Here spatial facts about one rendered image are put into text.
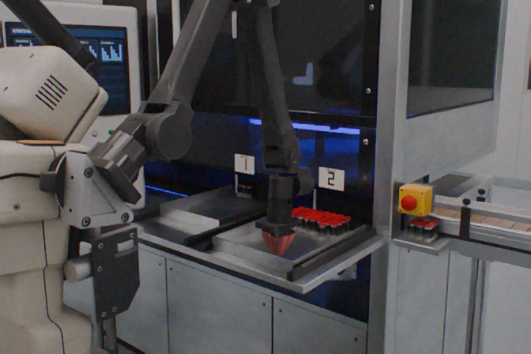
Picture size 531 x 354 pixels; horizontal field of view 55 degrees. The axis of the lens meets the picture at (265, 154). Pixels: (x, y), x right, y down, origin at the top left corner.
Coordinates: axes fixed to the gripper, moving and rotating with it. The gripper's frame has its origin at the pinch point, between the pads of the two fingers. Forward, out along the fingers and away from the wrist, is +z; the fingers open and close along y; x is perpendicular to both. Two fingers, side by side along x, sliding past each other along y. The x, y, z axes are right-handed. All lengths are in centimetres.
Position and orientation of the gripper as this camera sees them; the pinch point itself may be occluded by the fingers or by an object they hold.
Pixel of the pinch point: (276, 258)
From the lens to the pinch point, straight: 122.4
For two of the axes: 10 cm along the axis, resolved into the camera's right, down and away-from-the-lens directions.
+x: -7.8, -1.1, 6.2
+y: 6.2, -0.5, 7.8
